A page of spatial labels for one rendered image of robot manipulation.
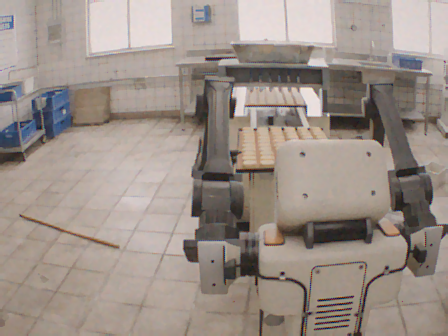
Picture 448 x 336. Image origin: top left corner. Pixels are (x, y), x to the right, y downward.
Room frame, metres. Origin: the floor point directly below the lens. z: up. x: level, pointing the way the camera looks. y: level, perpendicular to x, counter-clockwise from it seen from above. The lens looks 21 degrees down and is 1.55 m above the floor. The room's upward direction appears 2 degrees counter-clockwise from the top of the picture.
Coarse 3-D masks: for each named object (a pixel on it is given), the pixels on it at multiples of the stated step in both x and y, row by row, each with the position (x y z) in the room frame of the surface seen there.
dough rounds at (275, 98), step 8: (248, 96) 2.99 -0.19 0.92; (256, 96) 3.04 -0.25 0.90; (264, 96) 2.94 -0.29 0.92; (272, 96) 2.95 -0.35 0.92; (280, 96) 2.95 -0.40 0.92; (288, 96) 2.94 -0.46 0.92; (296, 96) 2.94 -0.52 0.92; (248, 104) 2.77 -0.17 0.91; (256, 104) 2.80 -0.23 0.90; (264, 104) 2.74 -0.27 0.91; (272, 104) 2.73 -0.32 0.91; (280, 104) 2.73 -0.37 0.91; (288, 104) 2.73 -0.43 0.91; (296, 104) 2.74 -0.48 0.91; (304, 104) 2.77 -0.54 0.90
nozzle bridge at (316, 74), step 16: (224, 64) 2.78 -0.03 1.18; (240, 64) 2.76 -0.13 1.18; (256, 64) 2.74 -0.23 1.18; (272, 64) 2.74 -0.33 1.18; (288, 64) 2.74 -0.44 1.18; (304, 64) 2.76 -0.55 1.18; (320, 64) 2.79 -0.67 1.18; (240, 80) 2.83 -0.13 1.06; (256, 80) 2.83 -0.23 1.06; (272, 80) 2.82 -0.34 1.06; (304, 80) 2.80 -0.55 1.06; (320, 80) 2.79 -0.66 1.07; (320, 96) 2.88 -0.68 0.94
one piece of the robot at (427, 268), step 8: (432, 232) 0.63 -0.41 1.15; (440, 232) 0.63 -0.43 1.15; (432, 240) 0.63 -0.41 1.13; (440, 240) 0.63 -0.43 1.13; (432, 248) 0.63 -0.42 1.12; (432, 256) 0.63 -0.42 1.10; (424, 264) 0.62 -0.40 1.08; (432, 264) 0.62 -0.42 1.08; (416, 272) 0.62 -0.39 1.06; (424, 272) 0.62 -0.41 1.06; (432, 272) 0.62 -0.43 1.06
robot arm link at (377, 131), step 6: (366, 102) 1.15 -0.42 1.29; (396, 102) 1.13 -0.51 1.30; (366, 108) 1.15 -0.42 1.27; (366, 114) 1.16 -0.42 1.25; (372, 114) 1.18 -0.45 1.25; (378, 114) 1.17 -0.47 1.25; (372, 120) 1.17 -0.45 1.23; (378, 120) 1.16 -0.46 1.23; (372, 126) 1.20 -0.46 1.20; (378, 126) 1.18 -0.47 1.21; (372, 132) 1.22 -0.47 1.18; (378, 132) 1.20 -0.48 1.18; (384, 132) 1.20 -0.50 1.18; (372, 138) 1.23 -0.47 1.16; (378, 138) 1.22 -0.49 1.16
